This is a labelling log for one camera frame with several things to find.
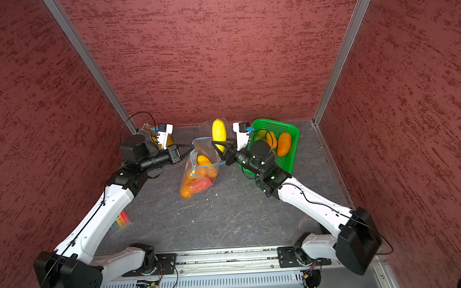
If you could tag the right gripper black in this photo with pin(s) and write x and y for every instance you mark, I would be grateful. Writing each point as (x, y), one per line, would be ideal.
(230, 153)

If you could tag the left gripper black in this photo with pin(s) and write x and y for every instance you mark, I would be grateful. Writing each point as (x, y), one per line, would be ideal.
(174, 153)

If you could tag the clear zip bag blue zipper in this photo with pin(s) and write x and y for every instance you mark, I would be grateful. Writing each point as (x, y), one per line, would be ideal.
(202, 146)

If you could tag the red mango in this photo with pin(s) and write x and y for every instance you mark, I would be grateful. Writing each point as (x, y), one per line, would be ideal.
(200, 185)

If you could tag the large orange mango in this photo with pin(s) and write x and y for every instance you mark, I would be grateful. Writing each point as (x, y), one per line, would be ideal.
(185, 191)

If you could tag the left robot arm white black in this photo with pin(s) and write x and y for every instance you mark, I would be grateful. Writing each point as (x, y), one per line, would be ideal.
(73, 264)

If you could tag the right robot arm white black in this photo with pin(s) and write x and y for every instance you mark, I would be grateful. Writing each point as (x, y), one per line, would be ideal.
(352, 236)

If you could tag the orange mango left in basket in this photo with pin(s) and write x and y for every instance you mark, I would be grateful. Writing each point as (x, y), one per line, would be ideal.
(203, 161)

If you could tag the green mango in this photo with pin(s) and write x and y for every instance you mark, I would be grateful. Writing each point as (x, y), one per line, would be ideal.
(259, 135)

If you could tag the small orange mango back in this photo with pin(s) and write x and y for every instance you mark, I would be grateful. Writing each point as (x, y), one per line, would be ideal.
(271, 140)

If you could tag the orange mango at basket back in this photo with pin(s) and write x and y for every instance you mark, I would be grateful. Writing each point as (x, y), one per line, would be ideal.
(284, 144)

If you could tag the yellow cup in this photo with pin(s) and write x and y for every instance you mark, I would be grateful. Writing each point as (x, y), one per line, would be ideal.
(155, 139)

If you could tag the sticks in yellow cup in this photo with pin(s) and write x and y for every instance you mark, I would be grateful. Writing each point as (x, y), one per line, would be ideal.
(148, 129)

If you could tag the green plastic basket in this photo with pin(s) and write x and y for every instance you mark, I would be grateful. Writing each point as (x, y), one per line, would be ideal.
(287, 162)

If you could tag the colourful marker pack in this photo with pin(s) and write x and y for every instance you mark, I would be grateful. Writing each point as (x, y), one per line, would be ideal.
(121, 223)

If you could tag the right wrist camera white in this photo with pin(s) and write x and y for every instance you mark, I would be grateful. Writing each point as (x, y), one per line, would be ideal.
(242, 130)

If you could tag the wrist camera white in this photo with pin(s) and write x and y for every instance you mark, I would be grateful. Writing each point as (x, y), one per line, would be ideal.
(163, 133)
(242, 130)

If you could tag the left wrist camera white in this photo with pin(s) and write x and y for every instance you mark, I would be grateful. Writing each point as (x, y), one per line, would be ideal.
(163, 133)

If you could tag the aluminium front rail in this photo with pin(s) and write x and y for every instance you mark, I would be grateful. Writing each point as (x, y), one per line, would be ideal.
(225, 259)

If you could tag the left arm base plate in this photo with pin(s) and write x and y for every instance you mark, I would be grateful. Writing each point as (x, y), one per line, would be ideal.
(158, 264)

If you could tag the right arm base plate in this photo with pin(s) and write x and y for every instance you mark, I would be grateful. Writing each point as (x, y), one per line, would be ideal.
(291, 257)

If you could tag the left corner aluminium post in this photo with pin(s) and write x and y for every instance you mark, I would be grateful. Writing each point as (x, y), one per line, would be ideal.
(61, 17)

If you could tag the corner aluminium post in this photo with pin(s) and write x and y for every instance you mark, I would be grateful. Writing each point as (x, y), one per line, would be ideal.
(61, 17)
(355, 22)

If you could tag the right corner aluminium post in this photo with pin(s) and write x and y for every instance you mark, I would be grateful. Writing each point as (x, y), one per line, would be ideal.
(355, 22)

